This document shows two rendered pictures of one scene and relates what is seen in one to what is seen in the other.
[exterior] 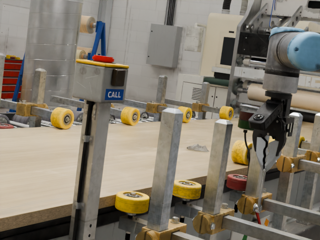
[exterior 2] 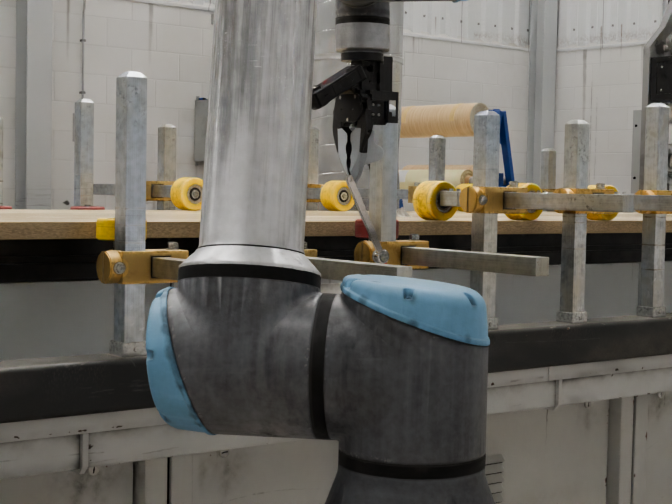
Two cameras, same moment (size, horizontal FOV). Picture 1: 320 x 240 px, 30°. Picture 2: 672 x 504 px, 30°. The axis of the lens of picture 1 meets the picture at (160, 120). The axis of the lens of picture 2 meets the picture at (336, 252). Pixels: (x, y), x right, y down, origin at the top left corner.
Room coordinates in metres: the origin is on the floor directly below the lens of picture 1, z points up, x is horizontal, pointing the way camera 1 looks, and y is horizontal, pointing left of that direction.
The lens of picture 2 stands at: (-0.40, -0.97, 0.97)
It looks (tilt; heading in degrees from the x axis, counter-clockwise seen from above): 3 degrees down; 20
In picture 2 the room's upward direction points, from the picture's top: 1 degrees clockwise
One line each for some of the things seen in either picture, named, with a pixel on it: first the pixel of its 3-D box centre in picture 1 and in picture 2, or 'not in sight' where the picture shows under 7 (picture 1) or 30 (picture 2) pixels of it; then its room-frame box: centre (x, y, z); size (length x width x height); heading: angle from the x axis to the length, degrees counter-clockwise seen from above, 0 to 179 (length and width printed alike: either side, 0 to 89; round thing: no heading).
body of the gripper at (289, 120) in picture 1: (276, 115); (365, 90); (1.59, -0.31, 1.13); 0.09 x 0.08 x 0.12; 147
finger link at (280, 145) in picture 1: (276, 139); (360, 126); (1.56, -0.31, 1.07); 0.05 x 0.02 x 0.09; 57
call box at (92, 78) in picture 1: (100, 83); not in sight; (1.09, 0.12, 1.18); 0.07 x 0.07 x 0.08; 57
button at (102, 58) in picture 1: (103, 60); not in sight; (1.09, 0.12, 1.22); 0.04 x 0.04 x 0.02
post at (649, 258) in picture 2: not in sight; (654, 216); (2.35, -0.71, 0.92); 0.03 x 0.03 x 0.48; 57
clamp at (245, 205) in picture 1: (253, 202); (390, 254); (1.74, -0.31, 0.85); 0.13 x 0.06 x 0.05; 147
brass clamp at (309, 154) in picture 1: (316, 156); (582, 201); (2.16, -0.58, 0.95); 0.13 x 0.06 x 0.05; 147
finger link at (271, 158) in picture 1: (275, 155); (368, 154); (1.58, -0.32, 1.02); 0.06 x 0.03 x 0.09; 147
